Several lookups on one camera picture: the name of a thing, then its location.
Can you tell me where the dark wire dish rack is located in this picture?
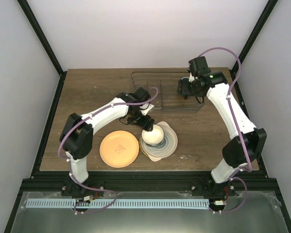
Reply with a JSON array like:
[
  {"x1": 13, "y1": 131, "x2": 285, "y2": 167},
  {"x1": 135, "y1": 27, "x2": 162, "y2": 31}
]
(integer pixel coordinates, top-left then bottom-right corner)
[{"x1": 130, "y1": 71, "x2": 204, "y2": 112}]

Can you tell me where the white ceramic bowl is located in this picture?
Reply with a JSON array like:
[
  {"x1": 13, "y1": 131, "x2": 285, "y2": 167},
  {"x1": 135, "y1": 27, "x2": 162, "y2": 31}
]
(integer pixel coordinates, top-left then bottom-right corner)
[{"x1": 142, "y1": 124, "x2": 164, "y2": 146}]

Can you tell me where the orange plastic plate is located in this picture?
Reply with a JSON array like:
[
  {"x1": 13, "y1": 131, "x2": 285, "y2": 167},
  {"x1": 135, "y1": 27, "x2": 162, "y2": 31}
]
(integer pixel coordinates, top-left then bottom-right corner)
[{"x1": 99, "y1": 131, "x2": 139, "y2": 168}]

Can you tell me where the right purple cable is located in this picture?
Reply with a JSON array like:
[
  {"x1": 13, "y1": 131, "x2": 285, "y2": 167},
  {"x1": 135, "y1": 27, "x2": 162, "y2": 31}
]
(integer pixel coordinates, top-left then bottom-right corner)
[{"x1": 198, "y1": 47, "x2": 253, "y2": 215}]

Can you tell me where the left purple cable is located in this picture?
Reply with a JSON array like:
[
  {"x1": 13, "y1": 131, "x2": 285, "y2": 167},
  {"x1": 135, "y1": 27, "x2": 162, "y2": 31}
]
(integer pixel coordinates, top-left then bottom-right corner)
[{"x1": 57, "y1": 86, "x2": 159, "y2": 216}]

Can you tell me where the light blue slotted cable duct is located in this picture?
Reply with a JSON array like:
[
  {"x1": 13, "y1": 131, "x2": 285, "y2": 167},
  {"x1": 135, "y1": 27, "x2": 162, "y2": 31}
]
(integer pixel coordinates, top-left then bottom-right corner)
[{"x1": 26, "y1": 199, "x2": 210, "y2": 210}]

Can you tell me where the black aluminium frame rail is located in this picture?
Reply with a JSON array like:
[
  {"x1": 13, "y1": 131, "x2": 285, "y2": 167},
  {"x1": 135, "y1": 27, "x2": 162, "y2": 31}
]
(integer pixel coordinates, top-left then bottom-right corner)
[{"x1": 20, "y1": 171, "x2": 279, "y2": 197}]

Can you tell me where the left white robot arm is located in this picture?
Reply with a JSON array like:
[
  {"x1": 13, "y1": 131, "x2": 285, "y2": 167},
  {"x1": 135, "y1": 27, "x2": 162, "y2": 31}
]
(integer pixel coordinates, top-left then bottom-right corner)
[{"x1": 57, "y1": 87, "x2": 159, "y2": 196}]

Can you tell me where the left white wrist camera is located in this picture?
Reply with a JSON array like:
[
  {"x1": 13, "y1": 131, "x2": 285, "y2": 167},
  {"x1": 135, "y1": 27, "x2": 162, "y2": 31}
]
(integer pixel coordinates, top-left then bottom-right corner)
[{"x1": 140, "y1": 103, "x2": 154, "y2": 116}]

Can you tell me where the purple cable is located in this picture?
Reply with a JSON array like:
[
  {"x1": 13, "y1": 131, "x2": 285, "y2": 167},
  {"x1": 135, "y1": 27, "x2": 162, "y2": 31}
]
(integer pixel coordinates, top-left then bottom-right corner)
[
  {"x1": 198, "y1": 47, "x2": 253, "y2": 215},
  {"x1": 57, "y1": 86, "x2": 159, "y2": 216}
]

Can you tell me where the blue enamel mug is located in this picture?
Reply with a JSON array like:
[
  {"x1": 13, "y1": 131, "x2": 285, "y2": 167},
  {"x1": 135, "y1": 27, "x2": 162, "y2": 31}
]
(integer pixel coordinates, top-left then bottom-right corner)
[{"x1": 178, "y1": 77, "x2": 191, "y2": 100}]

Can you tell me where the yellow patterned plate underneath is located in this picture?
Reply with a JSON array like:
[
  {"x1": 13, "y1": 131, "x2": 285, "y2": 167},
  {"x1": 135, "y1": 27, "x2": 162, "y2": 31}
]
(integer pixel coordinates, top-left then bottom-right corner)
[{"x1": 139, "y1": 137, "x2": 148, "y2": 157}]

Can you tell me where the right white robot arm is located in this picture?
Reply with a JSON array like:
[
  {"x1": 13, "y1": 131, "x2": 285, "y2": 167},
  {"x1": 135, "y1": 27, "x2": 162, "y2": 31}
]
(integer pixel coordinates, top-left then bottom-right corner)
[{"x1": 178, "y1": 56, "x2": 267, "y2": 196}]

